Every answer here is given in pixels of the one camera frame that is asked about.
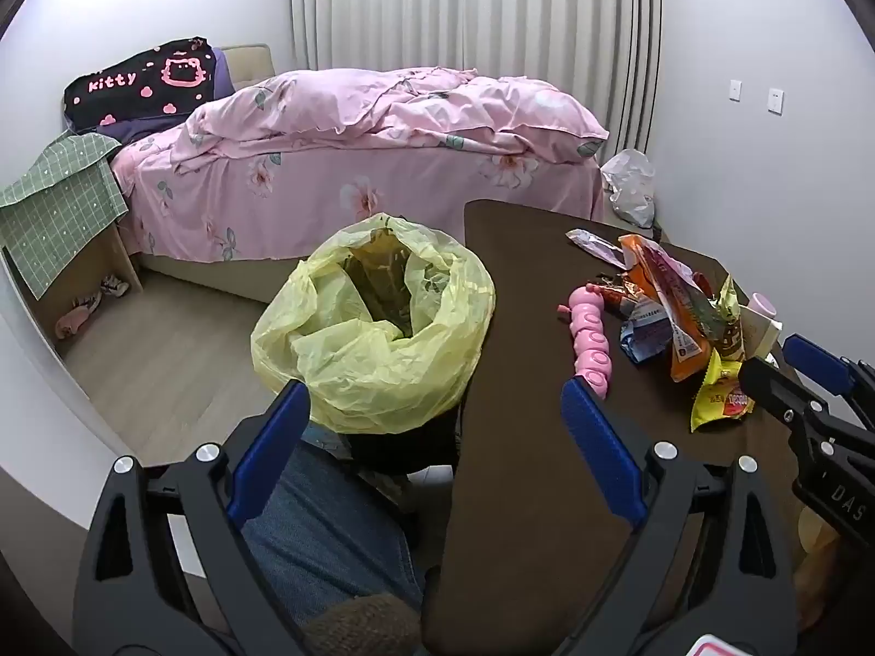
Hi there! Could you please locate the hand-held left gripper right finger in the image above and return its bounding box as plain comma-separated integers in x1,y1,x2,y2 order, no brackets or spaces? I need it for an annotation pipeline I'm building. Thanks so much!
553,377,800,656

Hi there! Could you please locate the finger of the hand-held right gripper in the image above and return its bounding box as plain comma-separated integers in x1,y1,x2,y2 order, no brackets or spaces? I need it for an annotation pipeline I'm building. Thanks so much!
781,333,875,418
737,355,835,438

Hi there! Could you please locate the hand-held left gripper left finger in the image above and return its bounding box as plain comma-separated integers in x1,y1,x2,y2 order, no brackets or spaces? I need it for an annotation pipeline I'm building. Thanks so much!
72,380,313,656

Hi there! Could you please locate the yellow packet with red label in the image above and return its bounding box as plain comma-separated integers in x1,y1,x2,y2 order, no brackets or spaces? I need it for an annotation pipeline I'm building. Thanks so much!
690,348,756,433

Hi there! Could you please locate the orange snack bag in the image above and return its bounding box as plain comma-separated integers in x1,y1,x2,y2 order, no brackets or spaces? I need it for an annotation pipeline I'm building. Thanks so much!
619,234,719,384

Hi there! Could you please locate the blue and white wrapper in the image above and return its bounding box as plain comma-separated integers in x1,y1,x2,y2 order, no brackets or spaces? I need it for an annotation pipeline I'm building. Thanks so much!
619,301,674,365

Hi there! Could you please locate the yellow plastic trash bag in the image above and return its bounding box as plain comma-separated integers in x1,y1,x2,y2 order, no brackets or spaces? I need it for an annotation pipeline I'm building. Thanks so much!
250,213,497,435

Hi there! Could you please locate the long pink rainbow-edged wrapper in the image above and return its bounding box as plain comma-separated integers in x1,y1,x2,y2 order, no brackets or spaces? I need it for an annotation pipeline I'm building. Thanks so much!
566,229,633,271

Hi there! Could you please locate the person's left forearm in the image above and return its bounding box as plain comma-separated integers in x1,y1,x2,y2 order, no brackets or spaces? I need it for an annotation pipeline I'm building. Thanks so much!
301,593,421,656

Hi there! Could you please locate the black trash bin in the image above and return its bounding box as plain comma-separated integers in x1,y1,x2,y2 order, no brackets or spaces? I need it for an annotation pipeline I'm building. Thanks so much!
345,396,466,476

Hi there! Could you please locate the person's right hand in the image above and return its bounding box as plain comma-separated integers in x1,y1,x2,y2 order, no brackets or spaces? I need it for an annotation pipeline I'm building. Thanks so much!
796,512,845,636

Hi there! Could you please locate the small pink bottle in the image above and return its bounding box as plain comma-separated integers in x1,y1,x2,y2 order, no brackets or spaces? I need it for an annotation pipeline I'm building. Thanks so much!
742,292,784,360

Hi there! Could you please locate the pink caterpillar toy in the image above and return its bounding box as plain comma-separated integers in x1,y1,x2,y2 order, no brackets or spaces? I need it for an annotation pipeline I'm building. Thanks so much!
557,280,613,399

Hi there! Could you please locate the person's leg in blue jeans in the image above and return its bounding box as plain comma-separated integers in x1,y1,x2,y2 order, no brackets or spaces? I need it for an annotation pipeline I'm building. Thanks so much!
239,441,425,630

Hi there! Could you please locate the pink slipper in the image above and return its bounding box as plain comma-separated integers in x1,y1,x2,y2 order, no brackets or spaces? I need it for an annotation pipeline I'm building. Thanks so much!
55,304,93,339

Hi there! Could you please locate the pink floral bed sheet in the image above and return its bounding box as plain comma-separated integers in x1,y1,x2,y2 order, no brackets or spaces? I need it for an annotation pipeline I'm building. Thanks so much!
109,133,606,264

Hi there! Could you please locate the white plastic bag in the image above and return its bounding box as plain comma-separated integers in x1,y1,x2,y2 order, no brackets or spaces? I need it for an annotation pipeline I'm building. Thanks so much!
600,149,658,228

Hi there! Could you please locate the green checked cloth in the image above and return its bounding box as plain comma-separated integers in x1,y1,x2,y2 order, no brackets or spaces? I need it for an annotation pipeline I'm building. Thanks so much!
0,131,130,300

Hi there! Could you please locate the pink floral duvet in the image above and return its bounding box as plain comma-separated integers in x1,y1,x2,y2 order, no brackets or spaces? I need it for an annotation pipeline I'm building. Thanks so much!
171,67,611,165

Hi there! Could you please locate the black Hello Kitty pillow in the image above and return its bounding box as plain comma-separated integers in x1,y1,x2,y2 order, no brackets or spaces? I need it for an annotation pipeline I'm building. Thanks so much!
63,36,218,134

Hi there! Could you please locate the white pleated curtain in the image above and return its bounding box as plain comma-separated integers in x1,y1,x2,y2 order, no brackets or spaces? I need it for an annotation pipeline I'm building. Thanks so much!
287,0,664,151

